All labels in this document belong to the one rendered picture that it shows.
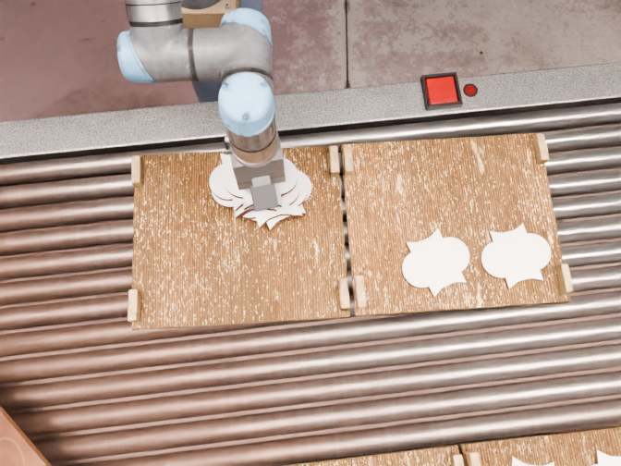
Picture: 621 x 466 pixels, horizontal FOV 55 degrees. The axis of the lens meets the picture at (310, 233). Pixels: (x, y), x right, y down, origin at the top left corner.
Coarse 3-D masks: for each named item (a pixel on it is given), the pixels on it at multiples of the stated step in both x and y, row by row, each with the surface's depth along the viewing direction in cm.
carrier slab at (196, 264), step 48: (144, 192) 118; (192, 192) 118; (336, 192) 118; (144, 240) 115; (192, 240) 115; (240, 240) 115; (288, 240) 115; (336, 240) 115; (144, 288) 112; (192, 288) 112; (240, 288) 113; (288, 288) 113; (336, 288) 113
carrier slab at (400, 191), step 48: (384, 144) 121; (432, 144) 121; (480, 144) 121; (528, 144) 121; (384, 192) 118; (432, 192) 118; (480, 192) 118; (528, 192) 118; (384, 240) 115; (480, 240) 116; (384, 288) 113; (480, 288) 113; (528, 288) 113
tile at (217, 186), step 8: (224, 160) 112; (216, 168) 112; (224, 168) 112; (216, 176) 111; (216, 184) 111; (224, 184) 111; (216, 192) 110; (224, 192) 110; (224, 200) 111; (232, 200) 111; (240, 200) 110
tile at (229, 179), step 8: (288, 160) 110; (232, 168) 109; (288, 168) 110; (296, 168) 110; (224, 176) 109; (232, 176) 109; (288, 176) 109; (296, 176) 109; (232, 184) 109; (280, 184) 109; (288, 184) 109; (296, 184) 110; (232, 192) 108; (240, 192) 108; (248, 192) 108; (280, 192) 108; (288, 192) 109; (248, 200) 108; (280, 200) 108
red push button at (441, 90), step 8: (432, 80) 126; (440, 80) 126; (448, 80) 126; (432, 88) 125; (440, 88) 125; (448, 88) 125; (432, 96) 125; (440, 96) 125; (448, 96) 125; (456, 96) 125
